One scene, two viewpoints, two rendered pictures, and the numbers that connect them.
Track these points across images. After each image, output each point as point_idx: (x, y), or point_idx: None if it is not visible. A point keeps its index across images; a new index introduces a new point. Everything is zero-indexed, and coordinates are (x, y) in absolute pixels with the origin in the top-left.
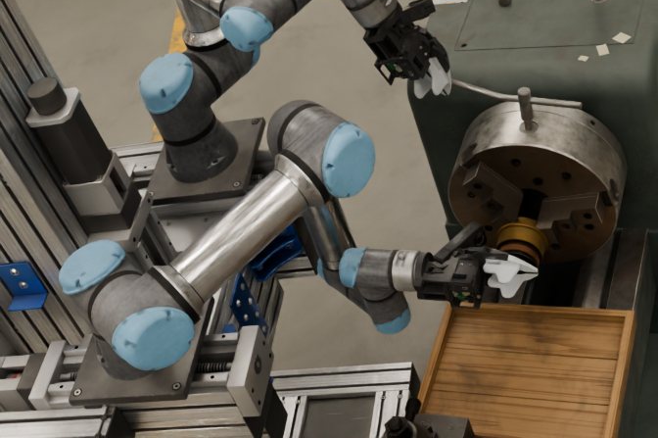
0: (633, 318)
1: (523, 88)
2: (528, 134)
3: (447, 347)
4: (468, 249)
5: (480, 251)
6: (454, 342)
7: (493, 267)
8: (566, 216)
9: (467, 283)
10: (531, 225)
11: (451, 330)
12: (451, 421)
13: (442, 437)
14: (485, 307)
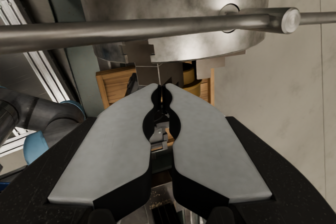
0: None
1: (292, 15)
2: (231, 34)
3: (110, 102)
4: (156, 126)
5: (168, 126)
6: (113, 98)
7: None
8: (221, 63)
9: (165, 149)
10: (198, 84)
11: (107, 91)
12: (165, 186)
13: (163, 194)
14: (125, 74)
